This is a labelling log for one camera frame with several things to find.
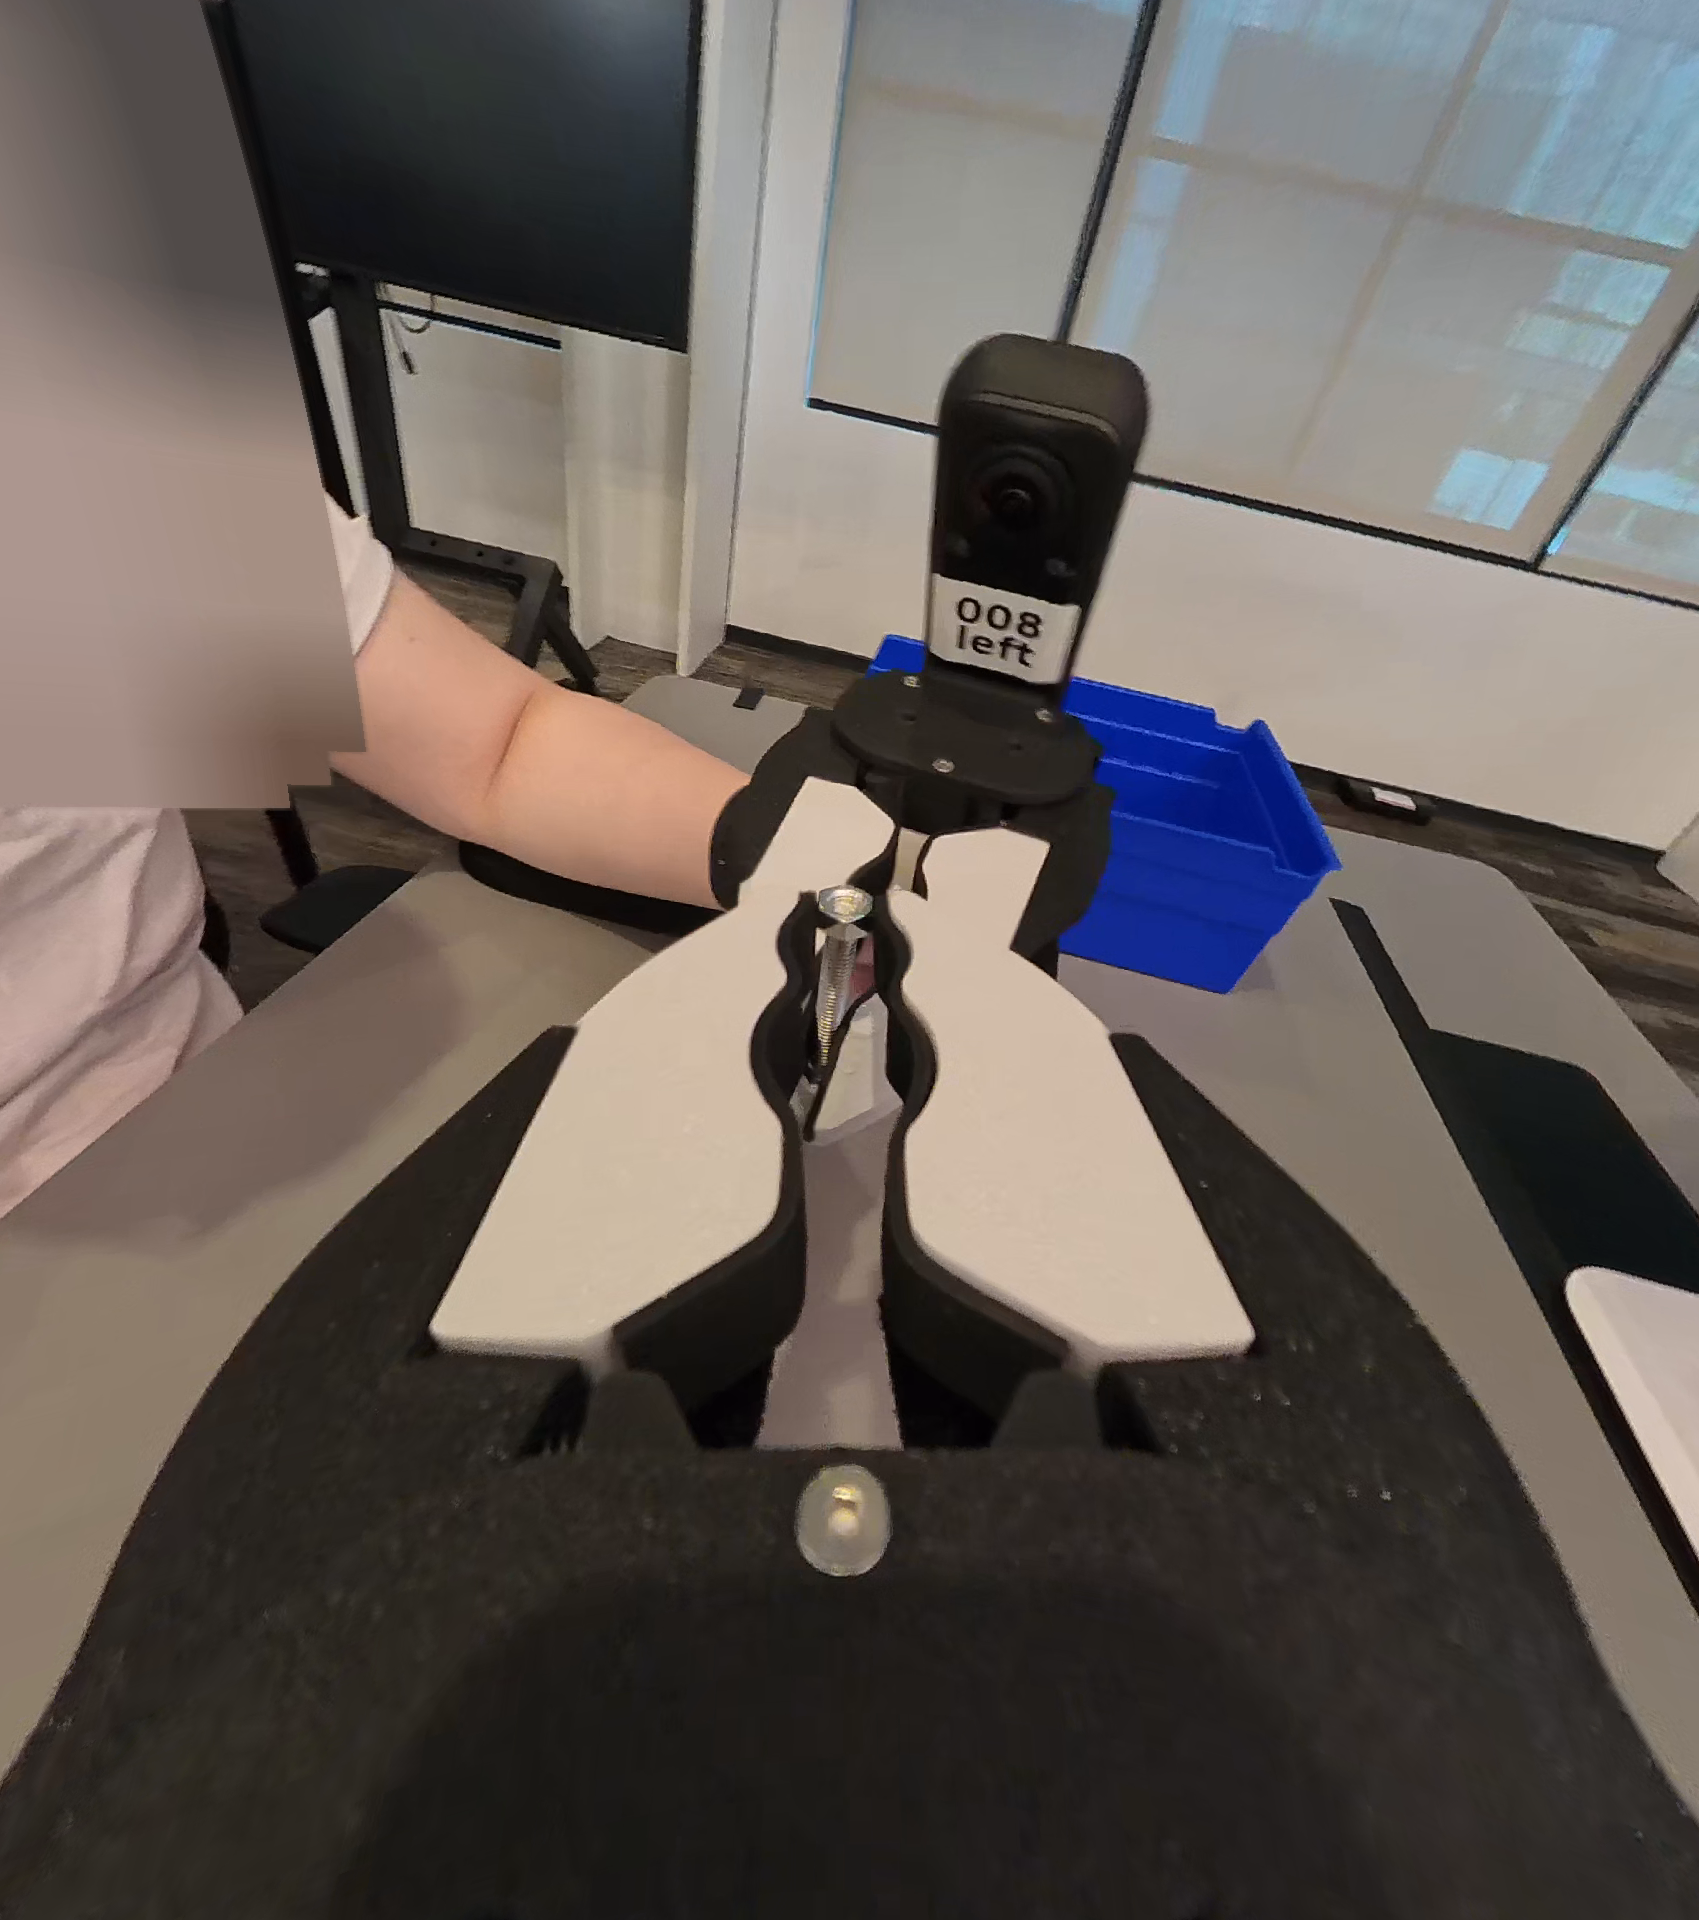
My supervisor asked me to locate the large black screen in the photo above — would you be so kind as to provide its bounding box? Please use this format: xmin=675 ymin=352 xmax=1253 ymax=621
xmin=212 ymin=0 xmax=707 ymax=357

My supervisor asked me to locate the person's white shirt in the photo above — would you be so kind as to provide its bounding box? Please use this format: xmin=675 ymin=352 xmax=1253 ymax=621
xmin=0 ymin=495 xmax=396 ymax=1309

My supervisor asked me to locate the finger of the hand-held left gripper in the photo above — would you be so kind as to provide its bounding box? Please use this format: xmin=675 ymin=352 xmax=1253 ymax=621
xmin=825 ymin=824 xmax=1071 ymax=1134
xmin=733 ymin=773 xmax=899 ymax=1143

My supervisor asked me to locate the blue plastic bin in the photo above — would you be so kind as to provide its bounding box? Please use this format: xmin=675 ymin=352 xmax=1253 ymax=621
xmin=867 ymin=633 xmax=1343 ymax=997

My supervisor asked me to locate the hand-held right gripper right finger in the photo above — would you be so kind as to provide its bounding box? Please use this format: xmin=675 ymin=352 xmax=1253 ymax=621
xmin=879 ymin=894 xmax=1259 ymax=1369

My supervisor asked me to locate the person's left forearm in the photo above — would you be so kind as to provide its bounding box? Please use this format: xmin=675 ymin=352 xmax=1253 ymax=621
xmin=328 ymin=571 xmax=755 ymax=913

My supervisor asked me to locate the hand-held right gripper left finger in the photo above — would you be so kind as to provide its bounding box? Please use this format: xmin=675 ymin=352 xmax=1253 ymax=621
xmin=426 ymin=894 xmax=815 ymax=1369

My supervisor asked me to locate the window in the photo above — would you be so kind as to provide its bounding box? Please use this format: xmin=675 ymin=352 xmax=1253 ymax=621
xmin=803 ymin=0 xmax=1699 ymax=625

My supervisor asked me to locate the small silver bolt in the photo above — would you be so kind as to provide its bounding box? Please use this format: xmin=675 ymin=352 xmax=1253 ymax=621
xmin=803 ymin=921 xmax=865 ymax=1087

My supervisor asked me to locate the black screen stand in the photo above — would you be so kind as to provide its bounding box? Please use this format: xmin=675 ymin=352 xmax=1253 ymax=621
xmin=294 ymin=263 xmax=603 ymax=700

